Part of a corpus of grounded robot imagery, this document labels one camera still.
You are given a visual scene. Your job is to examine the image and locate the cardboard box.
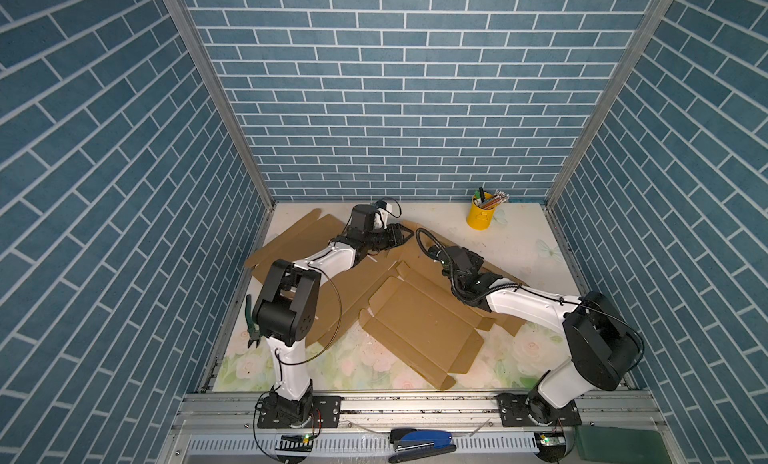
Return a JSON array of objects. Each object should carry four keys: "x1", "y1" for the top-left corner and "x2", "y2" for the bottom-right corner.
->
[{"x1": 358, "y1": 238, "x2": 525, "y2": 390}]

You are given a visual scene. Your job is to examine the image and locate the blue black stapler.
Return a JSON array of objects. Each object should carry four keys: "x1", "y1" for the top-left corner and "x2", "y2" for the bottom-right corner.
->
[{"x1": 388, "y1": 428, "x2": 457, "y2": 463}]

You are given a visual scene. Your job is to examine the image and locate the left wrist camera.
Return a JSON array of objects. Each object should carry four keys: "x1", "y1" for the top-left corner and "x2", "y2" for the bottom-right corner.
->
[{"x1": 373, "y1": 199, "x2": 396, "y2": 230}]

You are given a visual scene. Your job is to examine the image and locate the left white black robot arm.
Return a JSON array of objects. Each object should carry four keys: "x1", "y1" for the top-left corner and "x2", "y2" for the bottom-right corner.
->
[{"x1": 244, "y1": 198, "x2": 413, "y2": 404}]

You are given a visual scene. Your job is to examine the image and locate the pens in cup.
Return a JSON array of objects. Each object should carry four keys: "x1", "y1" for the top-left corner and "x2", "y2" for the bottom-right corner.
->
[{"x1": 473, "y1": 187, "x2": 509, "y2": 210}]

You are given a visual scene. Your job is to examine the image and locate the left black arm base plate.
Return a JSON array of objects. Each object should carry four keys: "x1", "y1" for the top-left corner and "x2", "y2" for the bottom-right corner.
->
[{"x1": 256, "y1": 394, "x2": 342, "y2": 430}]

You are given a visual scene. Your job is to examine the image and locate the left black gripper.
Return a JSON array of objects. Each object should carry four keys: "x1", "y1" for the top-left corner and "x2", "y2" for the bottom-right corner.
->
[{"x1": 360, "y1": 222, "x2": 412, "y2": 251}]

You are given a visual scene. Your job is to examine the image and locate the green box at front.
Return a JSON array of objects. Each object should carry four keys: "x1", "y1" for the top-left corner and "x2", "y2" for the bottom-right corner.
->
[{"x1": 575, "y1": 426, "x2": 671, "y2": 464}]

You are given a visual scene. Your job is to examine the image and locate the left flat cardboard sheet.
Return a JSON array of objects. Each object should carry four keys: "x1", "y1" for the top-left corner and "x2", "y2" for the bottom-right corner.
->
[{"x1": 244, "y1": 200, "x2": 414, "y2": 347}]

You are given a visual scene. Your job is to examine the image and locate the green handled pliers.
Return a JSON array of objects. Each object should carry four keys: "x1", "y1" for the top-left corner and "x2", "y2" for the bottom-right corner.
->
[{"x1": 244, "y1": 294, "x2": 261, "y2": 349}]

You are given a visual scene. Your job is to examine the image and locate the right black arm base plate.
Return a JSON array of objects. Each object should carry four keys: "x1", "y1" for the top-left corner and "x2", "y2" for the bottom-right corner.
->
[{"x1": 495, "y1": 390, "x2": 582, "y2": 427}]

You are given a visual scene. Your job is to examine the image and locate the yellow pen cup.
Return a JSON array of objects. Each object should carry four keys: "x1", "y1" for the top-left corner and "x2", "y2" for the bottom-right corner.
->
[{"x1": 466, "y1": 199, "x2": 495, "y2": 231}]

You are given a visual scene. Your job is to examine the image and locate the aluminium front rail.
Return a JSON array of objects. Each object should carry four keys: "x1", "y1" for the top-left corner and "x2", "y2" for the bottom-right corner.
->
[{"x1": 158, "y1": 389, "x2": 685, "y2": 463}]

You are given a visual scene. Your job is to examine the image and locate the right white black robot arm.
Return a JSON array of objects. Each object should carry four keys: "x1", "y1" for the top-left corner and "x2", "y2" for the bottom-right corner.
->
[{"x1": 425, "y1": 244, "x2": 645, "y2": 424}]

